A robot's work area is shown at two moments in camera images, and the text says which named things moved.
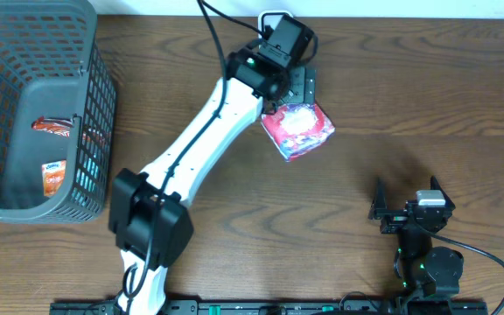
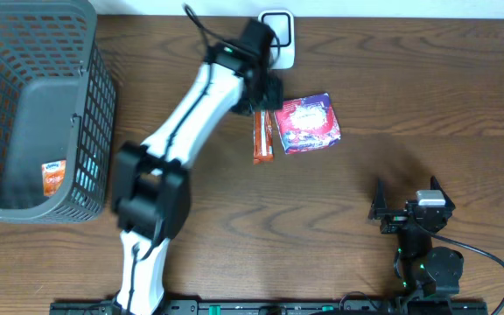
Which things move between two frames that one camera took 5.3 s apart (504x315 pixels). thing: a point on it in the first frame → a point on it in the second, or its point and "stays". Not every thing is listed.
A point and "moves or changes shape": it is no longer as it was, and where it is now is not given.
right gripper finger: x=380 y=195 stays
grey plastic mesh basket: x=33 y=59 stays
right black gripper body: x=401 y=217 stays
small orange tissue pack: x=52 y=176 stays
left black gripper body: x=300 y=87 → x=268 y=94
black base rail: x=286 y=308 stays
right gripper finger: x=435 y=185 stays
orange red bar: x=57 y=125 → x=263 y=137
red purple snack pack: x=297 y=129 moves or changes shape
